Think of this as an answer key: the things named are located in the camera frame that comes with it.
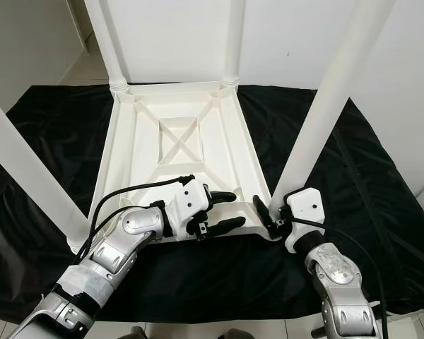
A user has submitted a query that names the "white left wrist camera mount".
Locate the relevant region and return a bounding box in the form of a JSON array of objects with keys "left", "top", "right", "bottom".
[{"left": 166, "top": 177, "right": 214, "bottom": 241}]

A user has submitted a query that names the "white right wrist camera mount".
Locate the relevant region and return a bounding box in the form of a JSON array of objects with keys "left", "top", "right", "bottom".
[{"left": 283, "top": 186, "right": 326, "bottom": 254}]

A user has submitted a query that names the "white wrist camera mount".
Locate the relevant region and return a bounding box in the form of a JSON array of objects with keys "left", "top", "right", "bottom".
[
  {"left": 283, "top": 186, "right": 326, "bottom": 254},
  {"left": 166, "top": 177, "right": 214, "bottom": 241}
]

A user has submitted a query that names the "grey right robot foot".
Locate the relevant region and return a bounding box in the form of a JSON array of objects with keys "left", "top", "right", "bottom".
[{"left": 223, "top": 328, "right": 252, "bottom": 339}]

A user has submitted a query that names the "white plastic children table top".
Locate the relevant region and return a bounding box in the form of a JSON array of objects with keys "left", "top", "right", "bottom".
[{"left": 66, "top": 80, "right": 285, "bottom": 256}]

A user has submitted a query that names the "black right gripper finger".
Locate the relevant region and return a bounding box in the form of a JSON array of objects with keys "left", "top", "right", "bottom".
[{"left": 252, "top": 194, "right": 277, "bottom": 234}]

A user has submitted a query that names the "black fabric table cover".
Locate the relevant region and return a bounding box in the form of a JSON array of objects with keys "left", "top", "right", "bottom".
[{"left": 0, "top": 85, "right": 424, "bottom": 319}]

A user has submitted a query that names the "grey left robot foot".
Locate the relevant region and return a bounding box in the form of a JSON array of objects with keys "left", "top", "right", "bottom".
[{"left": 120, "top": 325, "right": 149, "bottom": 339}]

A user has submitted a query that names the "white plastic screw-in table leg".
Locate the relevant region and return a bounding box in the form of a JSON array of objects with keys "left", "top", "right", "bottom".
[
  {"left": 85, "top": 0, "right": 129, "bottom": 93},
  {"left": 0, "top": 92, "right": 100, "bottom": 255},
  {"left": 269, "top": 0, "right": 396, "bottom": 213},
  {"left": 223, "top": 0, "right": 247, "bottom": 87}
]

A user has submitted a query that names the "grey robot foot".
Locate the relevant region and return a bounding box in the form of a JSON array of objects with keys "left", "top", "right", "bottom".
[
  {"left": 223, "top": 328, "right": 252, "bottom": 339},
  {"left": 120, "top": 325, "right": 149, "bottom": 339}
]

